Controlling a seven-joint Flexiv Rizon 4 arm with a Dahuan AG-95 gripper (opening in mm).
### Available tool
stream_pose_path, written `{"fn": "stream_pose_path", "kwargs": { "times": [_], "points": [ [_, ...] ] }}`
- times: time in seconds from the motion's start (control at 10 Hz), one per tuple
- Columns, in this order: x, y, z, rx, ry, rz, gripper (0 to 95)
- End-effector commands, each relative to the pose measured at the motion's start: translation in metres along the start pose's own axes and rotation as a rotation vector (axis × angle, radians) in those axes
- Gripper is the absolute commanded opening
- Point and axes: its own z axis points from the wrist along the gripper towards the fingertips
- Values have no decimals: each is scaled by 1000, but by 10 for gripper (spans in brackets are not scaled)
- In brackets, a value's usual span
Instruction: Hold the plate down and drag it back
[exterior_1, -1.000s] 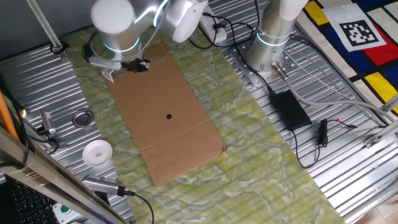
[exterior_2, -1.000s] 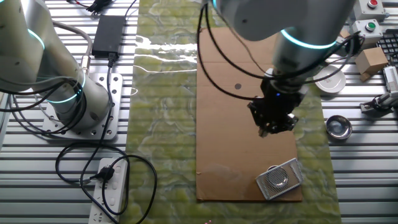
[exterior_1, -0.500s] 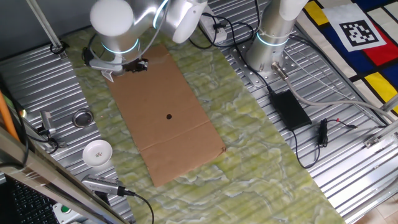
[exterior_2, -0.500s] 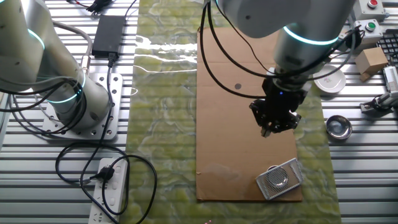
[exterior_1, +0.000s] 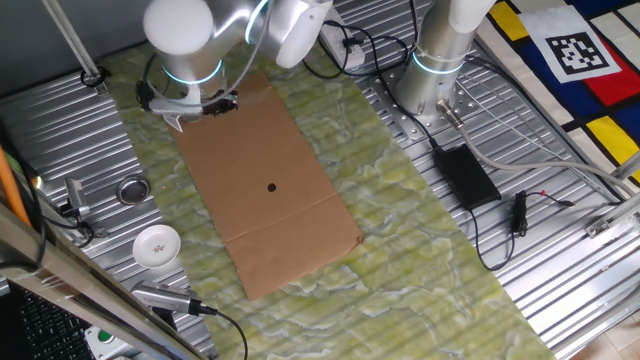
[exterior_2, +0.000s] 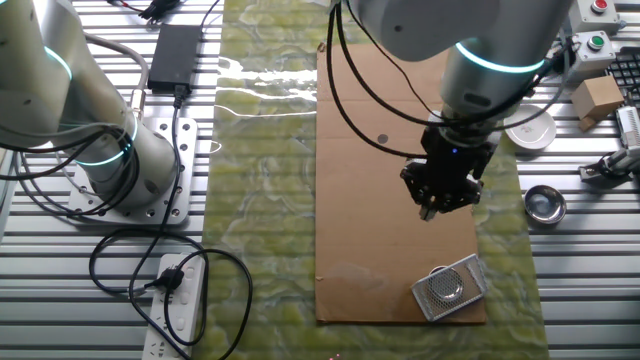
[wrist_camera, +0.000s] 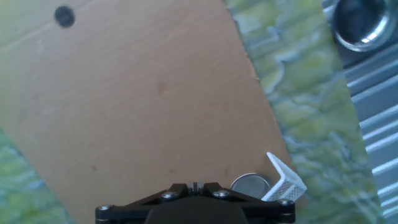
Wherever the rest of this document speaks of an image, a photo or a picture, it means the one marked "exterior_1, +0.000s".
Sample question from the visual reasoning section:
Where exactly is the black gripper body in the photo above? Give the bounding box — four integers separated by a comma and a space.
202, 91, 240, 112

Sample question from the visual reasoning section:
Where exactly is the brown cardboard sheet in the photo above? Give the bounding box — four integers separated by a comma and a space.
168, 69, 365, 303

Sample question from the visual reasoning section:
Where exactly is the steel bowl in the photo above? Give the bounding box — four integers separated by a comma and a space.
115, 174, 152, 207

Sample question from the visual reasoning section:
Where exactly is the white power strip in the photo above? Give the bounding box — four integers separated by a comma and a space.
318, 8, 367, 71

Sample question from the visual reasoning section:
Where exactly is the white floral porcelain dish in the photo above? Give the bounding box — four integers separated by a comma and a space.
131, 223, 182, 270

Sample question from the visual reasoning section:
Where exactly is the aluminium profile pole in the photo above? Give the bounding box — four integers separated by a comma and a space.
41, 0, 110, 96

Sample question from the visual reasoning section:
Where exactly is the green marble pattern mat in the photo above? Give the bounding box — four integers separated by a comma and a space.
98, 14, 559, 360

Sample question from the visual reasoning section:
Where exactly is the orange pole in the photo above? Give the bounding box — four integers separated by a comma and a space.
0, 144, 32, 229

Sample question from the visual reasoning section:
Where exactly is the black power adapter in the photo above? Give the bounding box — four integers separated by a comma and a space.
431, 143, 503, 212

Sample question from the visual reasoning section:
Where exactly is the grey box green button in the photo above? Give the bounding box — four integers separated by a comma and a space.
83, 324, 139, 360

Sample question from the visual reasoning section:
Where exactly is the black keyboard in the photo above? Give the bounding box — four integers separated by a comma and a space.
12, 284, 99, 360

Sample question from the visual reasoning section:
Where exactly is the black bundled adapter lead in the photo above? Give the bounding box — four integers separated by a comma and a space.
468, 188, 576, 273

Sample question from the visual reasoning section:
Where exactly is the white fiducial tag paper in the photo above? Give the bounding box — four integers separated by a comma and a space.
517, 4, 623, 85

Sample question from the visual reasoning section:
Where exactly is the colourful block pattern cloth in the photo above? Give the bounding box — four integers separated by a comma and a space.
474, 0, 640, 184

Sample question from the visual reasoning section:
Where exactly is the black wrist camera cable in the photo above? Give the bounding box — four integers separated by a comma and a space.
135, 49, 169, 114

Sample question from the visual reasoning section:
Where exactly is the black plug with cable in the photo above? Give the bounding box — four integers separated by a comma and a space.
301, 19, 412, 81

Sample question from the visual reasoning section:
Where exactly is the small silver camera on mount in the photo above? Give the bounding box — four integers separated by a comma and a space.
59, 177, 109, 240

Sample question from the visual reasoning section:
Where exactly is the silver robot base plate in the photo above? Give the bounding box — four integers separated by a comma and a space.
358, 58, 482, 147

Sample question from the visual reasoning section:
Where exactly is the silver ribbed camera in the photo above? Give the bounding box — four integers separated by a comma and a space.
129, 279, 204, 317

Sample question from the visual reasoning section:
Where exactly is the black adapter mains cable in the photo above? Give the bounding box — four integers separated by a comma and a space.
367, 29, 444, 151

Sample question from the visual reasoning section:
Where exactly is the thick grey robot cable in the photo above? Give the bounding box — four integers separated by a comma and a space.
435, 98, 640, 197

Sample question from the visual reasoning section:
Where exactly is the aluminium frame beam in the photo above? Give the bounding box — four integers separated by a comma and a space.
0, 202, 209, 360

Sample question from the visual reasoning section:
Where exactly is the aluminium corner bracket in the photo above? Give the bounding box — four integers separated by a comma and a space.
583, 152, 640, 240

